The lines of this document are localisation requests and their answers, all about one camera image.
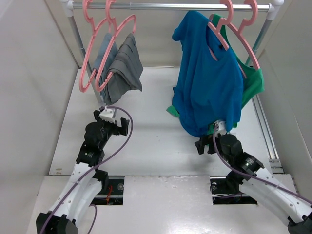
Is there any aluminium rail right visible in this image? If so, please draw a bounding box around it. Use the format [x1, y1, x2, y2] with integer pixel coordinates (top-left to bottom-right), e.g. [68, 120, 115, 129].
[252, 95, 285, 174]

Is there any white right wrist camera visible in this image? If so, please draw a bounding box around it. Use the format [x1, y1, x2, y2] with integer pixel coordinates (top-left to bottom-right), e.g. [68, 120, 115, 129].
[214, 120, 227, 136]

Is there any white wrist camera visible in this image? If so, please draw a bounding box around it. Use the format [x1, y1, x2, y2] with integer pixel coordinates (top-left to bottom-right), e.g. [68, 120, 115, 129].
[99, 106, 117, 123]
[214, 120, 227, 136]

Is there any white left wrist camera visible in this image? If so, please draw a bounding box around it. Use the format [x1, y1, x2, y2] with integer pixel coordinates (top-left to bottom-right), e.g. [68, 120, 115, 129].
[99, 106, 117, 123]

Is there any pink hanger with grey cloth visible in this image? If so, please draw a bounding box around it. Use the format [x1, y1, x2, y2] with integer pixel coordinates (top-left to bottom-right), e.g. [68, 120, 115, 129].
[95, 0, 137, 92]

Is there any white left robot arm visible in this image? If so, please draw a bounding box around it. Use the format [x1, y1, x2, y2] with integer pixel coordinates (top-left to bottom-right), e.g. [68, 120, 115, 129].
[36, 106, 134, 234]

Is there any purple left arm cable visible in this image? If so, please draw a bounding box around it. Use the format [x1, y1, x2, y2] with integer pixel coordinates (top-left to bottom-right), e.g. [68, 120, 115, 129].
[39, 106, 134, 234]

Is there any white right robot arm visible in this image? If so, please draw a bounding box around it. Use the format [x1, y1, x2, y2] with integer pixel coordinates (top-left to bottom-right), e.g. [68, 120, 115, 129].
[195, 134, 312, 234]

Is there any blue t shirt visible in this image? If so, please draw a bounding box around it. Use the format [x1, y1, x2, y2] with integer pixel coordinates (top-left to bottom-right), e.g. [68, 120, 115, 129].
[172, 11, 243, 137]

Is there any light blue cloth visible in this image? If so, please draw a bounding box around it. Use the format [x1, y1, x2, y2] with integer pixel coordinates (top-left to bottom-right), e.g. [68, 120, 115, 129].
[92, 33, 117, 78]

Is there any green t shirt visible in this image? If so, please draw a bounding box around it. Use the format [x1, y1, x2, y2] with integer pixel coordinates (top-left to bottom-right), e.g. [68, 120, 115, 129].
[166, 14, 265, 130]

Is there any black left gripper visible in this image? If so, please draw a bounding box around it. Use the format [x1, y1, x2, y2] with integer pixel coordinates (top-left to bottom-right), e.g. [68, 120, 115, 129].
[94, 112, 128, 149]

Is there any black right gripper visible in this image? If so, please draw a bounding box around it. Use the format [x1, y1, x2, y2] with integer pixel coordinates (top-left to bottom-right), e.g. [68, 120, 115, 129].
[194, 130, 233, 164]

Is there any metal clothes rack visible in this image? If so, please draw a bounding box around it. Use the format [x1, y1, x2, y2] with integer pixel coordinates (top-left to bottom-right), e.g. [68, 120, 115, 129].
[56, 0, 280, 103]

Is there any grey folded cloth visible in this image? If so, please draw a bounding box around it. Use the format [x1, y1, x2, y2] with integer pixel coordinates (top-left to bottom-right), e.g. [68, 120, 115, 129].
[104, 33, 143, 105]

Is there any pink hanger with green shirt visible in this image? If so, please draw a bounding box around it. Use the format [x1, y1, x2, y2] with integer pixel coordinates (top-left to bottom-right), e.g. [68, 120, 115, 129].
[209, 0, 260, 78]

